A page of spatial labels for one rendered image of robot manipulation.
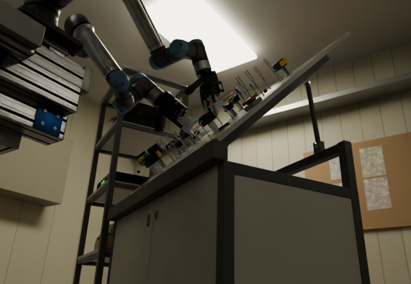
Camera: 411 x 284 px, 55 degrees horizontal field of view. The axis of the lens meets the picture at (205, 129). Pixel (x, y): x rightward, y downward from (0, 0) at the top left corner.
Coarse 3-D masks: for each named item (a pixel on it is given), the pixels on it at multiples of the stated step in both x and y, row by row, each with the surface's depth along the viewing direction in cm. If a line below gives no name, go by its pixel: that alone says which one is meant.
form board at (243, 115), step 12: (348, 36) 186; (324, 48) 199; (312, 60) 168; (300, 72) 159; (276, 84) 196; (288, 84) 153; (264, 96) 165; (252, 108) 139; (228, 120) 211; (240, 120) 134; (228, 132) 130; (180, 156) 208; (168, 168) 166
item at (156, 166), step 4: (152, 152) 179; (148, 156) 177; (152, 156) 178; (156, 156) 179; (144, 160) 177; (148, 160) 176; (152, 160) 177; (156, 160) 178; (144, 164) 179; (148, 164) 177; (152, 164) 177; (156, 164) 179; (140, 168) 175; (156, 168) 178; (160, 168) 179; (160, 172) 179
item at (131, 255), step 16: (144, 208) 181; (128, 224) 196; (144, 224) 176; (128, 240) 191; (144, 240) 172; (128, 256) 185; (144, 256) 167; (112, 272) 202; (128, 272) 180; (144, 272) 163
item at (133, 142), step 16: (160, 80) 276; (176, 80) 281; (112, 96) 301; (176, 96) 296; (112, 128) 258; (128, 128) 259; (144, 128) 256; (96, 144) 292; (112, 144) 286; (128, 144) 286; (144, 144) 285; (96, 160) 289; (112, 160) 237; (112, 176) 233; (96, 192) 256; (112, 192) 230; (128, 192) 254; (80, 240) 265; (80, 256) 254; (96, 256) 220; (80, 272) 257; (96, 272) 211
